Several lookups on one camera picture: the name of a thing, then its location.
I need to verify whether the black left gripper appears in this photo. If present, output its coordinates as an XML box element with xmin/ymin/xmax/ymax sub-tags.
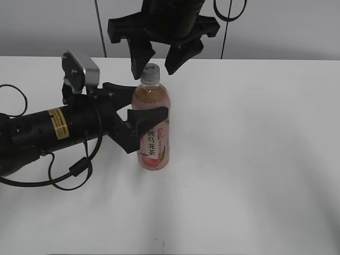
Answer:
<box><xmin>61</xmin><ymin>82</ymin><xmax>169</xmax><ymax>154</ymax></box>

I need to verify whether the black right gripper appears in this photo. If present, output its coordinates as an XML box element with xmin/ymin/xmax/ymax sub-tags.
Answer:
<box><xmin>107</xmin><ymin>0</ymin><xmax>220</xmax><ymax>80</ymax></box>

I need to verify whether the white bottle cap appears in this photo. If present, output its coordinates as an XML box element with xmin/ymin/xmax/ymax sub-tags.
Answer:
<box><xmin>140</xmin><ymin>63</ymin><xmax>160</xmax><ymax>83</ymax></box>

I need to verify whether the peach oolong tea bottle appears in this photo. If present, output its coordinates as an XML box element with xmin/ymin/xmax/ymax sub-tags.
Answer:
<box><xmin>131</xmin><ymin>78</ymin><xmax>171</xmax><ymax>172</ymax></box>

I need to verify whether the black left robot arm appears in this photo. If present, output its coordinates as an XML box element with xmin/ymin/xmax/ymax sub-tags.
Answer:
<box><xmin>1</xmin><ymin>82</ymin><xmax>169</xmax><ymax>176</ymax></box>

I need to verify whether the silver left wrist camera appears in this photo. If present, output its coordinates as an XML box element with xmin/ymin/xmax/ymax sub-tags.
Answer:
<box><xmin>62</xmin><ymin>49</ymin><xmax>100</xmax><ymax>94</ymax></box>

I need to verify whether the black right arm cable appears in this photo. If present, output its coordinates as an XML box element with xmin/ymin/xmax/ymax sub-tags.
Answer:
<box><xmin>212</xmin><ymin>0</ymin><xmax>247</xmax><ymax>21</ymax></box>

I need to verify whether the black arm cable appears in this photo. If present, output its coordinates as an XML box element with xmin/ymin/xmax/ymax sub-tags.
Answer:
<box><xmin>212</xmin><ymin>0</ymin><xmax>247</xmax><ymax>21</ymax></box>
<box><xmin>0</xmin><ymin>84</ymin><xmax>103</xmax><ymax>191</ymax></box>

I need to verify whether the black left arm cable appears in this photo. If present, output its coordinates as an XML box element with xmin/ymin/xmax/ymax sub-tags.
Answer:
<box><xmin>0</xmin><ymin>84</ymin><xmax>103</xmax><ymax>191</ymax></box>

